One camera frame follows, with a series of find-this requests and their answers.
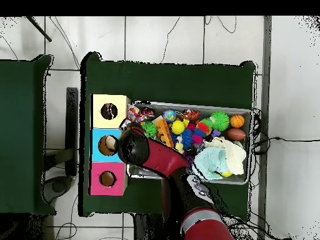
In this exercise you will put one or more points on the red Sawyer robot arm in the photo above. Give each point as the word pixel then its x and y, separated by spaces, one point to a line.
pixel 162 157

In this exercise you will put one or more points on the silver mesh bin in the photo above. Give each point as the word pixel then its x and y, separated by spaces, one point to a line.
pixel 220 108

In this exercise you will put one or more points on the wooden three-hole box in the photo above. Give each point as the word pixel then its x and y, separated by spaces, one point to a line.
pixel 120 185

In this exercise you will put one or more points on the orange plastic block tray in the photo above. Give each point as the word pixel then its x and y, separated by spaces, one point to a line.
pixel 165 132

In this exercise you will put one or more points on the green spiky ball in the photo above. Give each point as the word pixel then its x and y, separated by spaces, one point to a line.
pixel 149 128
pixel 219 120

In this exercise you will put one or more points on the yellow ball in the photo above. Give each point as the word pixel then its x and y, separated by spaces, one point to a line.
pixel 178 127

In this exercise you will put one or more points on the globe print ball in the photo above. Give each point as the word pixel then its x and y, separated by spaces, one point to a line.
pixel 169 116

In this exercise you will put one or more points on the dark green tablecloth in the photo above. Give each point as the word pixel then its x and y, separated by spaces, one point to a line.
pixel 20 150
pixel 175 82

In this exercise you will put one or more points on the mint knitted cloth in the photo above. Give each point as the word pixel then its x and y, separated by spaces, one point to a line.
pixel 210 163

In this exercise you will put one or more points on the brown toy football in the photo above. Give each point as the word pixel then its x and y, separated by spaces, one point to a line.
pixel 236 134

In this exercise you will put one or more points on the small orange basketball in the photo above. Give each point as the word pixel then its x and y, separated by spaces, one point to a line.
pixel 237 121

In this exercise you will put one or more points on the cream knitted cloth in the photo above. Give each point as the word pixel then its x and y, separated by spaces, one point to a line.
pixel 235 155

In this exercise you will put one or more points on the black panel stand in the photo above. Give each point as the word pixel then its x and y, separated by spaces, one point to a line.
pixel 72 125

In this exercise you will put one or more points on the gray rounded stand base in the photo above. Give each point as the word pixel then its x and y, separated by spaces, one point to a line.
pixel 58 186

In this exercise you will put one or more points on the black rod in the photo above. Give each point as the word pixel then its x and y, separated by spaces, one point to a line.
pixel 38 28

